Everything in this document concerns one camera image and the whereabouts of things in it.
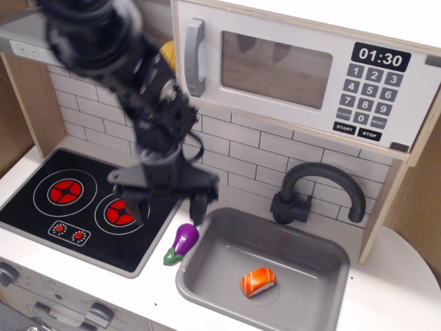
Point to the grey oven knob left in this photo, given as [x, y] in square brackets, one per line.
[8, 274]

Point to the orange salmon sushi toy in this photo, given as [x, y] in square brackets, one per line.
[257, 280]

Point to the yellow toy shell pasta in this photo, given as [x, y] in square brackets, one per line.
[167, 50]

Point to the grey toy sink basin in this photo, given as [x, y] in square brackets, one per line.
[311, 273]

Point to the grey microwave door handle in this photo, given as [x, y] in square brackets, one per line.
[193, 39]

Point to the black toy induction stove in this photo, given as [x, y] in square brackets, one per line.
[68, 205]

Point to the grey toy range hood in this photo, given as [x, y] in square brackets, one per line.
[27, 34]

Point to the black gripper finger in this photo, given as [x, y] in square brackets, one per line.
[198, 208]
[137, 206]

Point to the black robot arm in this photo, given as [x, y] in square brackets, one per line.
[104, 41]

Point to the white toy microwave door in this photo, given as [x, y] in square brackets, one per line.
[361, 90]

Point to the purple toy eggplant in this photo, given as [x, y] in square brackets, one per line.
[186, 238]

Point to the wooden toy kitchen cabinet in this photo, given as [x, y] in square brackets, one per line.
[408, 197]

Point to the grey oven knob right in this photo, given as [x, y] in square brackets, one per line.
[100, 315]

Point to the dark grey toy faucet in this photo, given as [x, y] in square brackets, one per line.
[286, 207]

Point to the grey oven knob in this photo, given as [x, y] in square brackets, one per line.
[8, 274]
[100, 315]

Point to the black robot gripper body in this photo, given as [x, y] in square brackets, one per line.
[163, 175]

